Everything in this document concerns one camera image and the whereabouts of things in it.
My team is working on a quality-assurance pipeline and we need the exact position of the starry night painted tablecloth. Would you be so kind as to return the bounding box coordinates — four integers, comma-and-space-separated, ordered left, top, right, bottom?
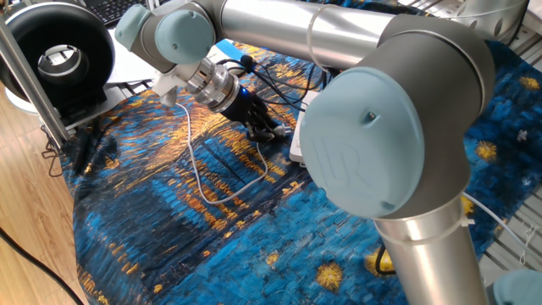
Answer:
58, 0, 542, 305

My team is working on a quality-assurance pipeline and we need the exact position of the white paper sheet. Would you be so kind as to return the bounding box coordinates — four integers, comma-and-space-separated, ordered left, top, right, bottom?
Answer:
104, 28, 163, 86

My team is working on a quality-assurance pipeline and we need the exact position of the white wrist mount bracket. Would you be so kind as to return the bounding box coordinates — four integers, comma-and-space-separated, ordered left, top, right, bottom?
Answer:
151, 63, 201, 108

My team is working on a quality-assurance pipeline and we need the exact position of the black round duct fan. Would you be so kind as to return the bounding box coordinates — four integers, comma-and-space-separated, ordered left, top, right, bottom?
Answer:
0, 2, 117, 116

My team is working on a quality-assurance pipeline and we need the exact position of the aluminium frame beam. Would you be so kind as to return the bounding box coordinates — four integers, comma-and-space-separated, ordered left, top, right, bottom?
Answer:
0, 16, 72, 150

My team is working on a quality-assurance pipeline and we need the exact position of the black floor cable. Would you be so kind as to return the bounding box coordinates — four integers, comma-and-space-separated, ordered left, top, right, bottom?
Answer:
0, 225, 86, 305

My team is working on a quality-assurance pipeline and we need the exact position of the blue and white desk lamp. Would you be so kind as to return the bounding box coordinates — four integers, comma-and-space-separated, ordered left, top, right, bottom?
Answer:
218, 38, 256, 65

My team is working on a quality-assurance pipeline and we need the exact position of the black keyboard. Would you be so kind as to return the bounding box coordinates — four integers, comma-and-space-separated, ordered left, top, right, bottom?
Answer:
82, 0, 150, 29

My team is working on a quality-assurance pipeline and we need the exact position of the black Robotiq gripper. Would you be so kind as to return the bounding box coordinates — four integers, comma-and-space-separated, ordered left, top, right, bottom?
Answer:
218, 86, 285, 143

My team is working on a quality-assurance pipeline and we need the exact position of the white power strip cable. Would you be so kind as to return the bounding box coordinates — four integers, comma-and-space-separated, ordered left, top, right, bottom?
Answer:
460, 191, 533, 258

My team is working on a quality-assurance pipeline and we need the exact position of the white power strip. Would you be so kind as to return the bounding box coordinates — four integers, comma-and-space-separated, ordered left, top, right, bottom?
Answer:
288, 90, 324, 167

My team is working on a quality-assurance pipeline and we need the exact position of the white lamp power cord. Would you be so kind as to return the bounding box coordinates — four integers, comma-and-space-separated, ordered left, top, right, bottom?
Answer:
174, 101, 294, 206

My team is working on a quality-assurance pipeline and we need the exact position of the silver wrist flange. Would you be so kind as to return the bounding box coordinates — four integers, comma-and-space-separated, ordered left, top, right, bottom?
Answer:
183, 56, 241, 114

